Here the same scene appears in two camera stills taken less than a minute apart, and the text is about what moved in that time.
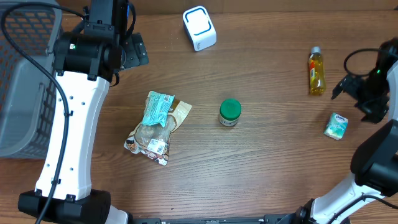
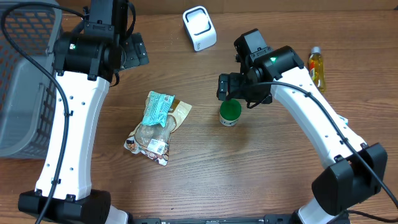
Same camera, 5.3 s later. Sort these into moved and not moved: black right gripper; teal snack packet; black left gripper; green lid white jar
Moved: black right gripper
Not moved: black left gripper; teal snack packet; green lid white jar
